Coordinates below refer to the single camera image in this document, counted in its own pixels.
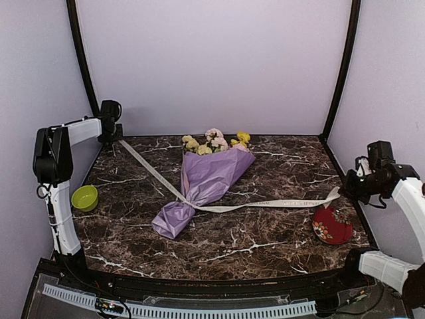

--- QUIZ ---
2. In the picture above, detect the black front table rail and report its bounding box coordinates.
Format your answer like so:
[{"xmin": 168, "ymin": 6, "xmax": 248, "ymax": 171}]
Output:
[{"xmin": 68, "ymin": 260, "xmax": 349, "ymax": 300}]

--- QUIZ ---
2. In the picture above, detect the right black frame post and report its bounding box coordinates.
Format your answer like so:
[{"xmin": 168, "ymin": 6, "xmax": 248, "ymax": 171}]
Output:
[{"xmin": 319, "ymin": 0, "xmax": 361, "ymax": 144}]

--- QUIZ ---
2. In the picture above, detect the lime green bowl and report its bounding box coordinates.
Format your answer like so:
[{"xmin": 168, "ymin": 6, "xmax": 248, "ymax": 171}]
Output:
[{"xmin": 71, "ymin": 185, "xmax": 99, "ymax": 212}]

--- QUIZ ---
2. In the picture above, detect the pink purple wrapping paper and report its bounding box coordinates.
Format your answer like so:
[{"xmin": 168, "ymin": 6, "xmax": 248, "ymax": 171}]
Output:
[{"xmin": 152, "ymin": 148, "xmax": 256, "ymax": 239}]

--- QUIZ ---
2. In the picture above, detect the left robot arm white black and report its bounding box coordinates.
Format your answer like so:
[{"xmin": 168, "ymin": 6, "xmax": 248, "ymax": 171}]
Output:
[{"xmin": 33, "ymin": 100, "xmax": 122, "ymax": 256}]

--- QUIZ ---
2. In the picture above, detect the red floral dish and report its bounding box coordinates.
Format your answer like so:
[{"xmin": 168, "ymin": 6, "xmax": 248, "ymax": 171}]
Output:
[{"xmin": 312, "ymin": 207, "xmax": 353, "ymax": 245}]

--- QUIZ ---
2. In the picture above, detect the white ribbon strap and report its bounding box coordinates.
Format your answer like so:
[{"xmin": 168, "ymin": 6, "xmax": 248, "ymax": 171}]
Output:
[{"xmin": 118, "ymin": 138, "xmax": 341, "ymax": 214}]

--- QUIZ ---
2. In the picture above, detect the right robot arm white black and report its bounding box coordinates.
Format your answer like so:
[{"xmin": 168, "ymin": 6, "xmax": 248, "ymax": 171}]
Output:
[{"xmin": 339, "ymin": 140, "xmax": 424, "ymax": 308}]

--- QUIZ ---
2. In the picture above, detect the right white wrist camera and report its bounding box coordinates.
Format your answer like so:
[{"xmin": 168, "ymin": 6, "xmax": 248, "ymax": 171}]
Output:
[{"xmin": 355, "ymin": 156, "xmax": 373, "ymax": 177}]

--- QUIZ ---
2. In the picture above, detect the white slotted cable duct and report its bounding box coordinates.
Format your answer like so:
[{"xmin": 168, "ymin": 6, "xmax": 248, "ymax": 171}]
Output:
[{"xmin": 42, "ymin": 284, "xmax": 317, "ymax": 318}]

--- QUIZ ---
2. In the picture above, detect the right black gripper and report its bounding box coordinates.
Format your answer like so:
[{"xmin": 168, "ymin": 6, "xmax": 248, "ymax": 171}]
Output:
[{"xmin": 339, "ymin": 169, "xmax": 386, "ymax": 205}]

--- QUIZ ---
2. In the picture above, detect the yellow fuzzy poppy stem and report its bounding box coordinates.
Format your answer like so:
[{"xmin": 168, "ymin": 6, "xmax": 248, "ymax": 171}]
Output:
[{"xmin": 230, "ymin": 131, "xmax": 251, "ymax": 149}]

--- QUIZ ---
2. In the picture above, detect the pink rose flower stem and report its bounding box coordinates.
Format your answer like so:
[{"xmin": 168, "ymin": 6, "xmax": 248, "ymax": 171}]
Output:
[{"xmin": 205, "ymin": 128, "xmax": 249, "ymax": 154}]

